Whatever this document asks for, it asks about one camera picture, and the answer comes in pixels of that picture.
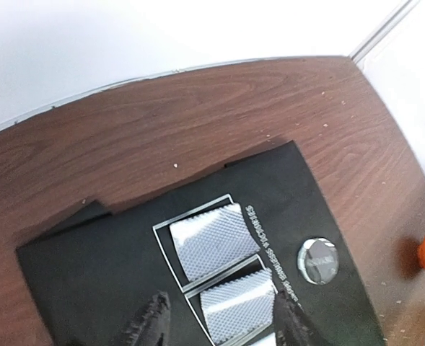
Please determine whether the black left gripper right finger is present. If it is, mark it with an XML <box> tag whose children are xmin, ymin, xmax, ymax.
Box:
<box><xmin>273</xmin><ymin>290</ymin><xmax>324</xmax><ymax>345</ymax></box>

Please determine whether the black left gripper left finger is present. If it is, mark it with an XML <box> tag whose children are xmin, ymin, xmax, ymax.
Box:
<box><xmin>113</xmin><ymin>291</ymin><xmax>171</xmax><ymax>346</ymax></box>

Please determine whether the blue backed card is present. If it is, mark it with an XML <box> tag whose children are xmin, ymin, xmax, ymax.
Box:
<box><xmin>170</xmin><ymin>203</ymin><xmax>260</xmax><ymax>282</ymax></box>
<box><xmin>200</xmin><ymin>270</ymin><xmax>275</xmax><ymax>345</ymax></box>

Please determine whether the dark dealer button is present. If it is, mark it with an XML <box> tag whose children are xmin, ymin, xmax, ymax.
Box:
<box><xmin>297</xmin><ymin>237</ymin><xmax>339</xmax><ymax>285</ymax></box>

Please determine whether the black poker play mat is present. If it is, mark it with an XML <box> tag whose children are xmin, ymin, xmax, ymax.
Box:
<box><xmin>16</xmin><ymin>142</ymin><xmax>384</xmax><ymax>345</ymax></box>

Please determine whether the aluminium frame post right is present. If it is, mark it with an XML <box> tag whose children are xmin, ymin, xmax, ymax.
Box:
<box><xmin>349</xmin><ymin>0</ymin><xmax>421</xmax><ymax>64</ymax></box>

